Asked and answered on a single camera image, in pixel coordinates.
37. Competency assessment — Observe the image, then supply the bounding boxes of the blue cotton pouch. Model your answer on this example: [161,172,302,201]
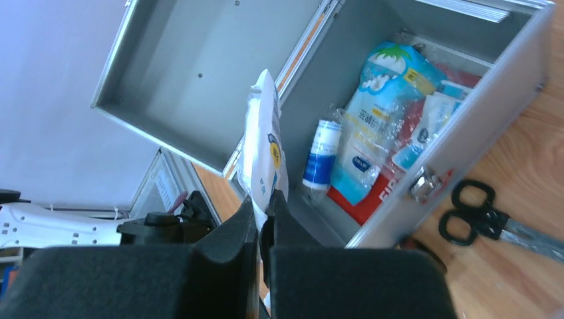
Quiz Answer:
[331,41,447,205]

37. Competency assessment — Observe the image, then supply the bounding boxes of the black handled scissors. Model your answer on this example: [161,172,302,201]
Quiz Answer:
[438,179,563,263]

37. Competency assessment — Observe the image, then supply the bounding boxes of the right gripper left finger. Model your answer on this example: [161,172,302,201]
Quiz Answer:
[1,199,258,318]

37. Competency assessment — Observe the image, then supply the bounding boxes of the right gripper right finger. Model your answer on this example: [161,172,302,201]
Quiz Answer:
[260,190,456,318]

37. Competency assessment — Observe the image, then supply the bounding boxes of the teal blue sachet pack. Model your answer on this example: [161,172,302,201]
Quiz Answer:
[391,80,472,171]

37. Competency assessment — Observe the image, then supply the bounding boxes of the white gauze packet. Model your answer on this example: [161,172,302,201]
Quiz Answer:
[237,69,289,230]

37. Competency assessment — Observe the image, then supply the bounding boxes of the grey metal case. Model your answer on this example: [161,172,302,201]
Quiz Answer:
[92,1,556,247]

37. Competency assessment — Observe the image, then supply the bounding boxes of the blue white small bottle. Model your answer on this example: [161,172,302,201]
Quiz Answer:
[302,120,343,193]

